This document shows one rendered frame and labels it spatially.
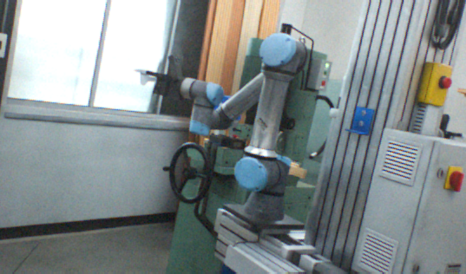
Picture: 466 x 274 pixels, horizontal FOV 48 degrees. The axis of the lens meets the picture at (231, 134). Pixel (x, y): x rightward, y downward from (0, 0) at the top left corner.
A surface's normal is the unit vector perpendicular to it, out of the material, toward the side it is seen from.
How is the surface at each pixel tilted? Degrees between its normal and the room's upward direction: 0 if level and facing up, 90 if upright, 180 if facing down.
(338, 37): 90
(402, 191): 90
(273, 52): 82
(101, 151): 90
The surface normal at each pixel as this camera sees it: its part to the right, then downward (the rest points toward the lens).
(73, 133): 0.75, 0.22
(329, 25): -0.63, -0.05
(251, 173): -0.50, 0.12
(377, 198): -0.80, -0.11
